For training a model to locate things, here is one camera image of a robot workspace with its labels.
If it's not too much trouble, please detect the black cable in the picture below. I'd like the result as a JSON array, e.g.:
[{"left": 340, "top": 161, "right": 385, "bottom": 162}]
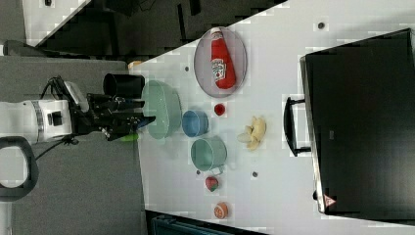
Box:
[{"left": 33, "top": 75, "right": 79, "bottom": 162}]

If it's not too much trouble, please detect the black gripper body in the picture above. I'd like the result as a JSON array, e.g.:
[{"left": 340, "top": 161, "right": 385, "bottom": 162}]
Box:
[{"left": 68, "top": 93, "right": 137, "bottom": 141}]

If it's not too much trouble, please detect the yellow plush banana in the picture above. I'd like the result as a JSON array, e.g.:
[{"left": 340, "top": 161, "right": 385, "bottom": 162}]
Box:
[{"left": 237, "top": 117, "right": 266, "bottom": 151}]

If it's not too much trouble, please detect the green perforated colander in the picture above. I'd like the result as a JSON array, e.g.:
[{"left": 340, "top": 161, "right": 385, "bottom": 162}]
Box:
[{"left": 142, "top": 80, "right": 182, "bottom": 140}]

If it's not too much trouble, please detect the green mug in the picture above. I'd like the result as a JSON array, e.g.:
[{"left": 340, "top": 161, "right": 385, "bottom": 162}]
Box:
[{"left": 191, "top": 136, "right": 227, "bottom": 176}]

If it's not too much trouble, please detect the red green strawberry toy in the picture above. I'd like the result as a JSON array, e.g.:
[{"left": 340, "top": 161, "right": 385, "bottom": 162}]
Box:
[{"left": 205, "top": 176, "right": 218, "bottom": 192}]

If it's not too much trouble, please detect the grey round plate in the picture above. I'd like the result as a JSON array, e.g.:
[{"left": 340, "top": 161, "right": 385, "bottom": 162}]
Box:
[{"left": 194, "top": 26, "right": 247, "bottom": 98}]

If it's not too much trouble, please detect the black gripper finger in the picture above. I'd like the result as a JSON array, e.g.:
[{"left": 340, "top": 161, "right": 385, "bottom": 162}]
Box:
[
  {"left": 112, "top": 116, "right": 156, "bottom": 141},
  {"left": 115, "top": 97, "right": 145, "bottom": 110}
]

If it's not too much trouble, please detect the red ketchup bottle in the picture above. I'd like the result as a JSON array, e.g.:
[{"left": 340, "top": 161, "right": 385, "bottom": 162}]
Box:
[{"left": 210, "top": 27, "right": 236, "bottom": 89}]

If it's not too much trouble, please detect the black cylinder cup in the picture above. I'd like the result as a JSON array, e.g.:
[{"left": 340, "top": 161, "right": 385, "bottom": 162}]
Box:
[{"left": 103, "top": 73, "right": 145, "bottom": 99}]

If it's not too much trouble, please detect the blue small bowl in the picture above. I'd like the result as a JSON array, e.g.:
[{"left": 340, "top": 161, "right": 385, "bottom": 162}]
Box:
[{"left": 182, "top": 110, "right": 208, "bottom": 137}]

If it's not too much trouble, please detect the black toaster oven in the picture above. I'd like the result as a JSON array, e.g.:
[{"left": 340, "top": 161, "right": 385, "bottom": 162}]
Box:
[{"left": 283, "top": 28, "right": 415, "bottom": 225}]

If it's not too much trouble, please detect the orange slice toy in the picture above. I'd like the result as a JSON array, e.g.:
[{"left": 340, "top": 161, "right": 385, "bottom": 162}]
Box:
[{"left": 213, "top": 202, "right": 228, "bottom": 219}]

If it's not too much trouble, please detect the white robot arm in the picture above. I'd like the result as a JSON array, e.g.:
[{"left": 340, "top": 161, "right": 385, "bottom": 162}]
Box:
[{"left": 1, "top": 99, "right": 156, "bottom": 202}]

